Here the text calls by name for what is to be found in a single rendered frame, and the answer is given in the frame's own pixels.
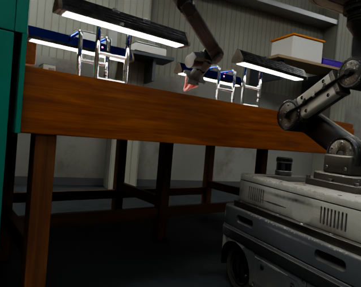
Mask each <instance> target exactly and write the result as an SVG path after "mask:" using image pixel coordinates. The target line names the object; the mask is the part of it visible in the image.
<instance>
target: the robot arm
mask: <svg viewBox="0 0 361 287"><path fill-rule="evenodd" d="M173 2H174V3H175V5H176V7H177V8H178V10H179V11H180V12H181V14H182V15H183V17H184V18H185V20H186V21H187V23H188V24H189V25H190V27H191V28H192V30H193V32H194V33H195V35H196V36H197V37H198V39H199V40H200V42H201V44H202V45H203V47H204V50H203V51H200V52H192V53H191V54H190V55H187V56H186V58H185V65H186V67H187V68H193V70H192V71H189V70H186V69H185V70H184V71H183V73H184V74H186V77H185V84H184V88H183V90H184V92H185V91H188V90H190V89H193V88H196V87H198V85H199V83H203V84H205V83H206V82H205V80H204V78H203V76H204V74H205V73H206V72H207V71H208V69H209V68H210V66H212V64H217V63H219V62H220V61H221V60H222V58H223V56H224V52H223V50H222V49H221V47H220V46H219V44H218V42H217V41H216V39H215V38H214V36H213V34H212V32H211V31H210V29H209V28H208V26H207V24H206V22H205V21H204V19H203V17H202V15H201V14H200V12H199V10H198V8H197V7H196V5H195V3H194V1H193V0H173Z"/></svg>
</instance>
